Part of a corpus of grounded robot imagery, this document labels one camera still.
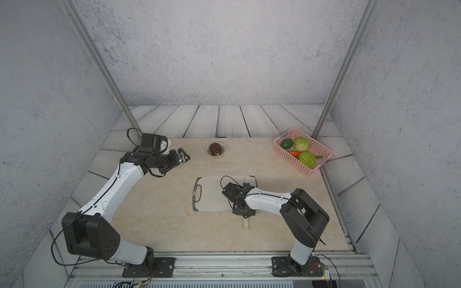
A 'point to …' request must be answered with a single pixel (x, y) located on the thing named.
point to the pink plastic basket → (322, 152)
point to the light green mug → (176, 147)
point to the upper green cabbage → (302, 144)
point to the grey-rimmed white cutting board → (207, 196)
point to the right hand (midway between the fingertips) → (242, 211)
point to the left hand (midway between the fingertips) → (185, 160)
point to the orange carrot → (294, 153)
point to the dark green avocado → (287, 143)
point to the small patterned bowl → (208, 149)
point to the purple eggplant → (215, 149)
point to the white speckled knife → (252, 181)
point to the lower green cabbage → (307, 158)
